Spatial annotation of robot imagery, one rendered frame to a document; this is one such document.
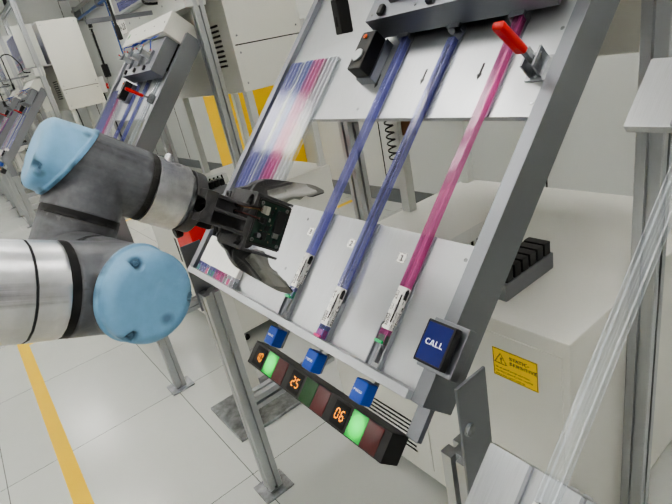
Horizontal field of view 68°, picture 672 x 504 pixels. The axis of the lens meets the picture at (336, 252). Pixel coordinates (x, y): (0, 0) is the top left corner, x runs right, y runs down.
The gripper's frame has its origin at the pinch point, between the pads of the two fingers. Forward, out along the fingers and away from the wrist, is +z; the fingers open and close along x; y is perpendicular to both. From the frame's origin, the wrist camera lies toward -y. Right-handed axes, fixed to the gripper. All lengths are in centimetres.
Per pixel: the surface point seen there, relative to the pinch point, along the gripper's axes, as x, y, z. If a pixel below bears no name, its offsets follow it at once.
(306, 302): -9.1, -4.8, 7.5
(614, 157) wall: 81, -42, 181
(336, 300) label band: -6.8, 3.3, 6.2
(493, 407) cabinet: -19, 8, 50
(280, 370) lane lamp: -20.7, -5.2, 6.9
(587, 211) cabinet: 29, 1, 78
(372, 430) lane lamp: -20.5, 16.4, 6.9
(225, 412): -63, -89, 56
